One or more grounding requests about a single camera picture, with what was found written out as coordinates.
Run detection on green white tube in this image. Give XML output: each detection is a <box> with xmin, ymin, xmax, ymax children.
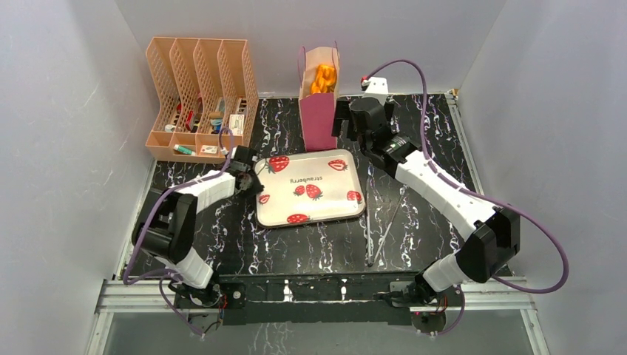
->
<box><xmin>173</xmin><ymin>144</ymin><xmax>196</xmax><ymax>156</ymax></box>

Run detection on strawberry print metal tray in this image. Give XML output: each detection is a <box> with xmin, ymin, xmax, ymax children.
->
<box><xmin>254</xmin><ymin>149</ymin><xmax>366</xmax><ymax>228</ymax></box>

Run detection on pink paper gift bag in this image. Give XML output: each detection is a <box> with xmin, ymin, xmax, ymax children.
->
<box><xmin>297</xmin><ymin>45</ymin><xmax>340</xmax><ymax>152</ymax></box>

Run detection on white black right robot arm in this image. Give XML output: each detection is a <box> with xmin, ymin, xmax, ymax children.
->
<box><xmin>332</xmin><ymin>97</ymin><xmax>521</xmax><ymax>307</ymax></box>

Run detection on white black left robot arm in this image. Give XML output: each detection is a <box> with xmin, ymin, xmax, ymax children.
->
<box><xmin>132</xmin><ymin>146</ymin><xmax>263</xmax><ymax>308</ymax></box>

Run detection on peach plastic file organizer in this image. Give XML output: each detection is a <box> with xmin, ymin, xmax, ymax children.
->
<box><xmin>146</xmin><ymin>37</ymin><xmax>259</xmax><ymax>163</ymax></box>

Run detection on white medicine box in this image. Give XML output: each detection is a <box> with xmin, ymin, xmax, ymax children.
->
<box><xmin>228</xmin><ymin>114</ymin><xmax>245</xmax><ymax>136</ymax></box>

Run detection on orange braided fake bread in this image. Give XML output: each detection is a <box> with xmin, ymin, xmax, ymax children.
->
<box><xmin>310</xmin><ymin>64</ymin><xmax>337</xmax><ymax>95</ymax></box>

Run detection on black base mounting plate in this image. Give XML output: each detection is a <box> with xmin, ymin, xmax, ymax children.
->
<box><xmin>168</xmin><ymin>271</ymin><xmax>462</xmax><ymax>333</ymax></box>

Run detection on small white card box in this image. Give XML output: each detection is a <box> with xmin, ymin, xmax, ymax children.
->
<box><xmin>199</xmin><ymin>145</ymin><xmax>219</xmax><ymax>155</ymax></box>

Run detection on aluminium frame rail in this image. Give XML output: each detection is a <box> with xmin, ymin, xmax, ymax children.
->
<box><xmin>95</xmin><ymin>280</ymin><xmax>537</xmax><ymax>314</ymax></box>

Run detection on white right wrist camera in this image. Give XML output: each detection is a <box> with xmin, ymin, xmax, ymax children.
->
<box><xmin>360</xmin><ymin>76</ymin><xmax>389</xmax><ymax>101</ymax></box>

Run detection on silver metal tongs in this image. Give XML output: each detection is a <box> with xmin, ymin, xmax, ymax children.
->
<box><xmin>365</xmin><ymin>163</ymin><xmax>406</xmax><ymax>268</ymax></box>

